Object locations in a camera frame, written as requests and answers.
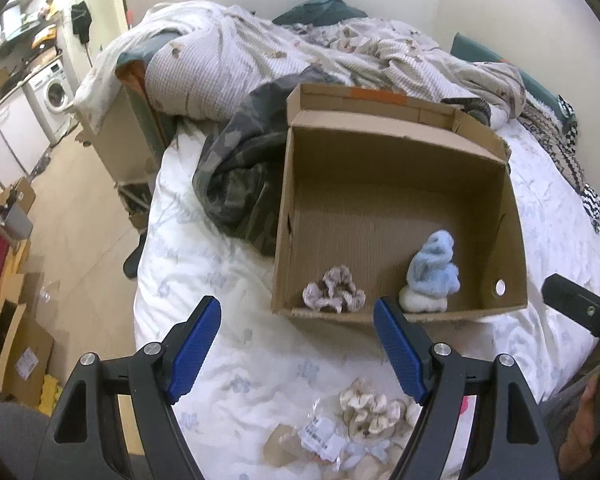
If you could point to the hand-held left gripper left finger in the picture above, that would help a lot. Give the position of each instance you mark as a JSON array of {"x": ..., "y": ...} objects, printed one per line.
[{"x": 194, "y": 350}]

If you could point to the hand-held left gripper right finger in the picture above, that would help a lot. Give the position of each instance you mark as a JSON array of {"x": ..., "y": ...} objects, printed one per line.
[{"x": 400, "y": 350}]

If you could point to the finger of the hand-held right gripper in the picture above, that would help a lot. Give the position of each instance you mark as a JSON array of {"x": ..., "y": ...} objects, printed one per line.
[{"x": 580, "y": 307}]

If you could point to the white fuzzy sock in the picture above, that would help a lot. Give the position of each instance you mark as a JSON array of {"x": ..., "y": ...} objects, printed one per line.
[{"x": 425, "y": 304}]

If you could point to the beige floral scrunchie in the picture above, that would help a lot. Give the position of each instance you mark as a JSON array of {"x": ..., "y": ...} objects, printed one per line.
[{"x": 370, "y": 407}]

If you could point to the pink ruffled scrunchie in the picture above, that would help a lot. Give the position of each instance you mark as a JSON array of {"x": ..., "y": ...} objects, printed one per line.
[{"x": 332, "y": 290}]

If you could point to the clear plastic packet white label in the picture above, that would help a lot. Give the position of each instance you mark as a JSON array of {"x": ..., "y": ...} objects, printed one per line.
[{"x": 320, "y": 432}]

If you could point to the cardboard box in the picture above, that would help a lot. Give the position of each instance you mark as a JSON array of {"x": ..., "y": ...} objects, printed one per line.
[{"x": 380, "y": 200}]

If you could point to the person's right forearm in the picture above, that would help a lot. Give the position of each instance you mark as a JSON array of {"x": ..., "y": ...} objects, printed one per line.
[{"x": 587, "y": 420}]

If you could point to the white floral bedsheet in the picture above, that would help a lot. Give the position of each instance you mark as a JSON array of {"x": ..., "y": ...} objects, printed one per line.
[{"x": 270, "y": 350}]

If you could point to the black chair base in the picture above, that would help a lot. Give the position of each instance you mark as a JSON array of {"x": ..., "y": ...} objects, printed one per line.
[{"x": 131, "y": 262}]

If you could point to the patterned knit blanket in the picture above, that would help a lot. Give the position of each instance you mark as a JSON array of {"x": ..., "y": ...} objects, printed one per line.
[{"x": 555, "y": 145}]

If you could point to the flat cardboard boxes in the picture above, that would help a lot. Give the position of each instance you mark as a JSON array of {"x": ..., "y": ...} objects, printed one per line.
[{"x": 17, "y": 350}]

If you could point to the camouflage jacket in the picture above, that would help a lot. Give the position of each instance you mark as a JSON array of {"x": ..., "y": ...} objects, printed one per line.
[{"x": 240, "y": 170}]

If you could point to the black white checkered cloth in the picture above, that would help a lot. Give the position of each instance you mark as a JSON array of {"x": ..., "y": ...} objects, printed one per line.
[{"x": 566, "y": 112}]

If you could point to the grey cloth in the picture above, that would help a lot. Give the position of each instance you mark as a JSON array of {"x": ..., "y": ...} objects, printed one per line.
[{"x": 9, "y": 440}]

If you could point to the grey box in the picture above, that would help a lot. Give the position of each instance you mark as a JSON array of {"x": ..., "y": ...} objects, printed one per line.
[{"x": 18, "y": 221}]

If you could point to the beige bedside cabinet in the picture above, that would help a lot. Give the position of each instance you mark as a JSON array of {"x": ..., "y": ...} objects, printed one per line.
[{"x": 114, "y": 135}]

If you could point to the orange and teal cushion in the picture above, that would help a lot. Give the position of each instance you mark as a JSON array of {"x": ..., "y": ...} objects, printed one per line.
[{"x": 147, "y": 95}]

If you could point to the teal headboard cushion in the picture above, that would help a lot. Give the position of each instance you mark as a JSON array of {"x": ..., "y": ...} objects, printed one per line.
[{"x": 485, "y": 52}]

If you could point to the white kitchen cabinets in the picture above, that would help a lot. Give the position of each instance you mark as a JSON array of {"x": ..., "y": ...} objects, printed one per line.
[{"x": 9, "y": 130}]

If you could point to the white washing machine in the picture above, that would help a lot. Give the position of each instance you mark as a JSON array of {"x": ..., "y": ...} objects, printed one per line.
[{"x": 49, "y": 92}]

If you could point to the checked quilt with bears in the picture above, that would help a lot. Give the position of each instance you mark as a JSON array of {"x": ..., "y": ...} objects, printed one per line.
[{"x": 229, "y": 55}]

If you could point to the dark green pillow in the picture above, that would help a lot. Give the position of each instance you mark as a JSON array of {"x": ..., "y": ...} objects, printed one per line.
[{"x": 320, "y": 10}]

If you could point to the cluttered kitchen shelf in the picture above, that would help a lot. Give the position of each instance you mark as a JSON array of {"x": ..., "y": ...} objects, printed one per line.
[{"x": 24, "y": 25}]

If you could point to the black bag on wall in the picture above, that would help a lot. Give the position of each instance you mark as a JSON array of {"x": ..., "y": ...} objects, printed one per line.
[{"x": 82, "y": 20}]

